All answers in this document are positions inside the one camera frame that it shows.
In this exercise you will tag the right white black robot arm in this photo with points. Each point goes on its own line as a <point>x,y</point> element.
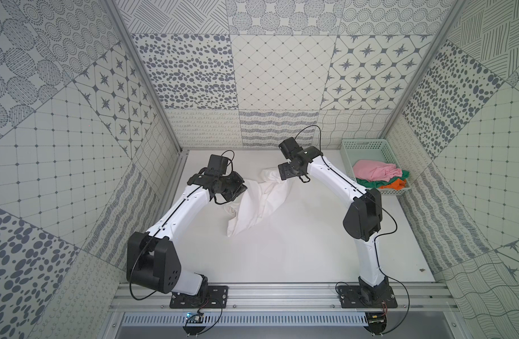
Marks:
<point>362,220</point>

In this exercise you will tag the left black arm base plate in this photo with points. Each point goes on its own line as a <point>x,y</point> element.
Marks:
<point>209,297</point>

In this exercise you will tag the left green circuit board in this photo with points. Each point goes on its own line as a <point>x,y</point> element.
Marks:
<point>196,318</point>

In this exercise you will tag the right black circuit board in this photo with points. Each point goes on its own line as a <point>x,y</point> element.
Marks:
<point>377,323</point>

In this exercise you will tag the white t-shirt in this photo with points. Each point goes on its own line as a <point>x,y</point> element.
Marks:
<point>259,201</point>

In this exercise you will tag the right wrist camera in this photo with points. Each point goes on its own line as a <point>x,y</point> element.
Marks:
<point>290,148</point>

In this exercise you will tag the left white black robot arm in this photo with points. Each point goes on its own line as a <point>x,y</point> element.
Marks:
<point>152,258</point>

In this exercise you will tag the aluminium mounting rail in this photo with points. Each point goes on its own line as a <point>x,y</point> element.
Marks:
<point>288,297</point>

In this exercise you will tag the orange t-shirt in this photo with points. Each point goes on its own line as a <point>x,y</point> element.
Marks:
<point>397,184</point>

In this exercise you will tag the pink t-shirt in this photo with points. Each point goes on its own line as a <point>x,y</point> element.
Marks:
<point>373,171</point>

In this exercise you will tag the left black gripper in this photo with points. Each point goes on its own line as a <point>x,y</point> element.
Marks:
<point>233,188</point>

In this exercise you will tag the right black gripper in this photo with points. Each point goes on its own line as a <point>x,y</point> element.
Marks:
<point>284,171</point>

